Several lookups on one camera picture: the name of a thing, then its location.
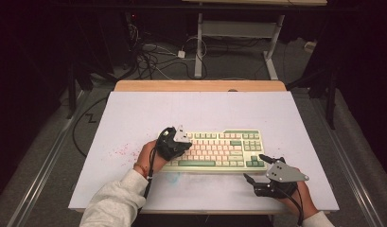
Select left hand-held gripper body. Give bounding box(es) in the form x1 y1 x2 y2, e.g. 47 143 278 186
156 125 191 161

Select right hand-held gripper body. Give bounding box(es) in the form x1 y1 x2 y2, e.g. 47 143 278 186
253 156 309 200

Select cream green pink keyboard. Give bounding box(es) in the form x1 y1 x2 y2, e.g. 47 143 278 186
161 129 267 174

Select person's left hand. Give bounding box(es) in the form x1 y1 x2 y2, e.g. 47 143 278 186
132 140 168 178

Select person's right hand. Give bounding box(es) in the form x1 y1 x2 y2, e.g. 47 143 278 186
280 183 318 218

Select white table cover board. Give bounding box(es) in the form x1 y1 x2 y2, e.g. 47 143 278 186
68 91 340 212

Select black stand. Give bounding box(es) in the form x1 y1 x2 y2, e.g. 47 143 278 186
66 60 95 120
287 67 337 131

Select left hand-held gripper cable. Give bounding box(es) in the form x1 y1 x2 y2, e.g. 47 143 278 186
143 127 176 202

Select hand-held gripper cable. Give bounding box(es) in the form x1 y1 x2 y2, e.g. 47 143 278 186
275 185 306 227
143 127 176 202

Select right hand-held gripper cable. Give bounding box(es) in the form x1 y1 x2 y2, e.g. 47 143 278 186
275 185 306 227

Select orange bracelet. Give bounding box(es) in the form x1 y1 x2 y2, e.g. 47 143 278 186
133 162 149 178

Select metal floor rail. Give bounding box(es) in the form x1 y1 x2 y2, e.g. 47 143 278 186
310 97 386 227
6 91 88 227

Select tangle of floor cables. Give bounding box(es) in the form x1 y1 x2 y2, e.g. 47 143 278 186
128 23 208 80

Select long black floor cable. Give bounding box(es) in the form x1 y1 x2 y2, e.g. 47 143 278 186
72 96 110 159

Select white metal desk frame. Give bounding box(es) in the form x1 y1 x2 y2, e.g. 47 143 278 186
194 12 285 80

